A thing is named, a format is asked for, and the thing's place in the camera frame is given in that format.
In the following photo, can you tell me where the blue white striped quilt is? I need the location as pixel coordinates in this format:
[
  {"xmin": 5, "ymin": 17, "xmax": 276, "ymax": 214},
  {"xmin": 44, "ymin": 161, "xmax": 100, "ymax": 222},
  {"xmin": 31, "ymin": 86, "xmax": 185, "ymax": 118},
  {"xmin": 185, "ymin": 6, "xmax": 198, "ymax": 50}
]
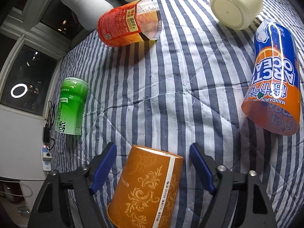
[{"xmin": 51, "ymin": 0, "xmax": 303, "ymax": 227}]

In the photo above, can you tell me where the white plastic cup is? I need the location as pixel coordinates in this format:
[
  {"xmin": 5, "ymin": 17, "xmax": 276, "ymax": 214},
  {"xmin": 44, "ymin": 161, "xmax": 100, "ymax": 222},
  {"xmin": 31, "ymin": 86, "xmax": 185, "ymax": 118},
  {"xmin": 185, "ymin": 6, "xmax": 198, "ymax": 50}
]
[{"xmin": 210, "ymin": 0, "xmax": 263, "ymax": 30}]

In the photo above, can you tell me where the large penguin plush toy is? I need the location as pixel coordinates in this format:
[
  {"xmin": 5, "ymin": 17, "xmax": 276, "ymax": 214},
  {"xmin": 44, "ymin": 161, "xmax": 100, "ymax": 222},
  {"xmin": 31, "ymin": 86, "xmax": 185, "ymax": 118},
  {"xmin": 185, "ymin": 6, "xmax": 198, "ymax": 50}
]
[{"xmin": 60, "ymin": 0, "xmax": 121, "ymax": 31}]

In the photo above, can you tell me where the large orange patterned paper cup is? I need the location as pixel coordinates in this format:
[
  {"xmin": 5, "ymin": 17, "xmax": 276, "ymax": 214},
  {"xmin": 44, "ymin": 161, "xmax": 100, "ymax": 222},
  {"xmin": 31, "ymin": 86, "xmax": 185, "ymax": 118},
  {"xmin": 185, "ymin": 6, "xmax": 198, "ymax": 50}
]
[{"xmin": 107, "ymin": 145, "xmax": 183, "ymax": 227}]

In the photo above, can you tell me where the small orange paper cup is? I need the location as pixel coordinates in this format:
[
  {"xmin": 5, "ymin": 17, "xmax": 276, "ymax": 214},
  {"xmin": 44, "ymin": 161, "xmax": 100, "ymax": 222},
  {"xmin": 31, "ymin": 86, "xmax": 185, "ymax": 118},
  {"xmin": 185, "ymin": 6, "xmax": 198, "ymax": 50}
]
[{"xmin": 298, "ymin": 43, "xmax": 304, "ymax": 72}]

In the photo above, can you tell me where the white power strip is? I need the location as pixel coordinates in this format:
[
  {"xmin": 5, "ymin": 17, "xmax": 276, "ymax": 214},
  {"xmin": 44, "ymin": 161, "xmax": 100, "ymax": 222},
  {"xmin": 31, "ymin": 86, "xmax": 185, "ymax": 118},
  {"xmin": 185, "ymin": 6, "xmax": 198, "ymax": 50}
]
[{"xmin": 41, "ymin": 145, "xmax": 52, "ymax": 172}]

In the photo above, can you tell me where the green plastic cup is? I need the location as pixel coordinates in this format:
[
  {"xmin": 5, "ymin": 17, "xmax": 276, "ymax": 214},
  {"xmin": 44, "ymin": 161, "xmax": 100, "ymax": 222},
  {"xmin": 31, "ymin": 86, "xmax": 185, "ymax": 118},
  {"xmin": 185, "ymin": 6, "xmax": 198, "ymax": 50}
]
[{"xmin": 55, "ymin": 77, "xmax": 89, "ymax": 135}]

